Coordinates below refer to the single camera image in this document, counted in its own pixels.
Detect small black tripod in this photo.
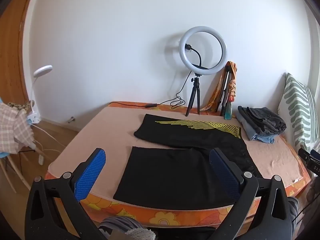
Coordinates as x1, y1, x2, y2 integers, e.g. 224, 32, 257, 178
185, 73, 202, 117

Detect peach blanket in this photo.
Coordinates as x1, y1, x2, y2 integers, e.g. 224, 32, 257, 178
49, 102, 312, 209

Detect person's right hand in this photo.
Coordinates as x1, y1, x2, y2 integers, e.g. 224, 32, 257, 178
306, 180, 320, 203

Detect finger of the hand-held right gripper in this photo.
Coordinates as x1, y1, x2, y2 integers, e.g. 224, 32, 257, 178
298, 148, 320, 163

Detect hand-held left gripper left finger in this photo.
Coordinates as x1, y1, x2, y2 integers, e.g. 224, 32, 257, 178
24, 148, 107, 240

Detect folded tripod with orange scarf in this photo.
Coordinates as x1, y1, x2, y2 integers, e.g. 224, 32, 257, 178
200, 60, 238, 119

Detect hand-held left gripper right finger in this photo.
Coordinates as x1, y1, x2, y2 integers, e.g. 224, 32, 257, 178
209, 147, 294, 240

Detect white ring light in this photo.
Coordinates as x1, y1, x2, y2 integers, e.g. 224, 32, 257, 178
178, 25, 228, 77

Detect black pants with yellow stripes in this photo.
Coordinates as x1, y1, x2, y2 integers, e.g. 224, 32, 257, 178
113, 114, 263, 210

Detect folded grey tripod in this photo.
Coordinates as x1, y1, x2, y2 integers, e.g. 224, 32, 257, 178
220, 64, 234, 117

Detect black ring light cable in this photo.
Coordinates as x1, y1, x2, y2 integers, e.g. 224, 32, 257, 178
114, 71, 193, 109

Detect bed with orange floral sheet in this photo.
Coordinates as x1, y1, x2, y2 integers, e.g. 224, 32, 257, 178
45, 101, 313, 230

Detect white clip desk lamp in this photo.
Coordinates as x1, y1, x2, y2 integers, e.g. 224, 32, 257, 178
26, 65, 53, 124

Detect plaid cloth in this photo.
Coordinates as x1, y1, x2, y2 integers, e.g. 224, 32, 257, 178
0, 102, 34, 154

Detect leopard print cloth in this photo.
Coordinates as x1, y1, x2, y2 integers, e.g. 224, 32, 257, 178
7, 100, 35, 111

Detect green striped white pillow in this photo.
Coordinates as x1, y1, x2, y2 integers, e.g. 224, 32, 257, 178
277, 73, 320, 153

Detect wooden chair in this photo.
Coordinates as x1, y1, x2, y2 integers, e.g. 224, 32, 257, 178
0, 140, 48, 195

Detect white power cable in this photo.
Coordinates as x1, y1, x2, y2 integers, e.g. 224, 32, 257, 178
29, 123, 63, 161

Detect folded dark grey pants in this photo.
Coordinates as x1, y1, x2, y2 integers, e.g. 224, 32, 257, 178
237, 106, 287, 135

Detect wooden door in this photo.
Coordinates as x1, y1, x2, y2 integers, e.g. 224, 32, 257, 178
0, 0, 42, 105

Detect folded blue jeans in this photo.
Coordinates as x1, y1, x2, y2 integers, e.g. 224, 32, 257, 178
236, 112, 275, 144

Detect thin black cord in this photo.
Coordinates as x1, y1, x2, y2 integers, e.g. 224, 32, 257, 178
291, 200, 309, 224

